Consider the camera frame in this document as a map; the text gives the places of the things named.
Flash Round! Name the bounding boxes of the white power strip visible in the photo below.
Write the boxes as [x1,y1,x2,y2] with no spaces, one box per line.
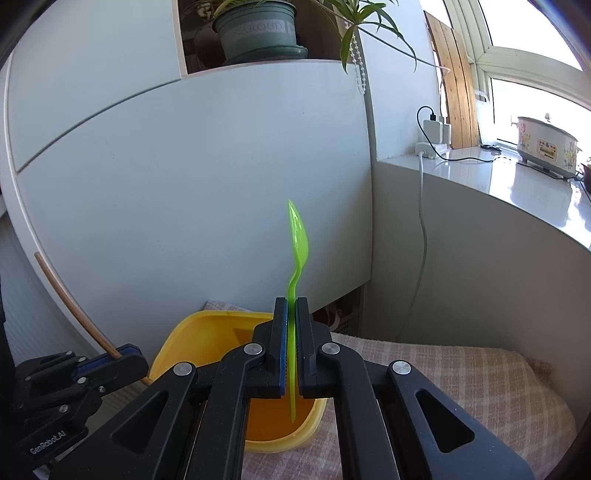
[415,141,448,159]

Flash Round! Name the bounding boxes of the bead pull chain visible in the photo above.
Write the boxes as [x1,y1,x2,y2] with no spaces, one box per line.
[351,32,367,96]

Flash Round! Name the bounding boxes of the green plant pot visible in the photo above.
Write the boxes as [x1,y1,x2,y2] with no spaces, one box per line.
[212,1,308,65]

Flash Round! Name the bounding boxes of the yellow plastic container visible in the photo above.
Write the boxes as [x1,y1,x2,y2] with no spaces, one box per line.
[148,310,328,454]

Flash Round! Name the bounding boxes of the white floral slow cooker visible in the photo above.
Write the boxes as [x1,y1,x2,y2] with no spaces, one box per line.
[517,116,579,178]

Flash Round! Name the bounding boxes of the wooden board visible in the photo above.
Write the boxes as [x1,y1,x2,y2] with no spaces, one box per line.
[424,11,480,149]

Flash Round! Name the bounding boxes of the green plastic spoon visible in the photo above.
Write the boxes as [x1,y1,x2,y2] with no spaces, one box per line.
[287,200,310,422]

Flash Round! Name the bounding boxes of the pink checkered tablecloth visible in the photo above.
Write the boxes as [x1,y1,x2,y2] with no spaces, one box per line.
[202,300,578,480]

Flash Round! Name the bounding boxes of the red-tipped wooden chopstick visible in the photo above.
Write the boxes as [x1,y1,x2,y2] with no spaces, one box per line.
[33,251,153,386]

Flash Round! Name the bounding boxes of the brown clay pot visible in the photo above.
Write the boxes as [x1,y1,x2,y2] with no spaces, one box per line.
[582,160,591,195]

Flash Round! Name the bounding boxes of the white cabinet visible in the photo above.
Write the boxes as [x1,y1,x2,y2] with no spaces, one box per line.
[1,1,372,357]

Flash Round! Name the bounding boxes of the white charger with black cable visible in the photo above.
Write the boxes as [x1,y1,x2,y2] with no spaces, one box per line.
[416,105,502,163]

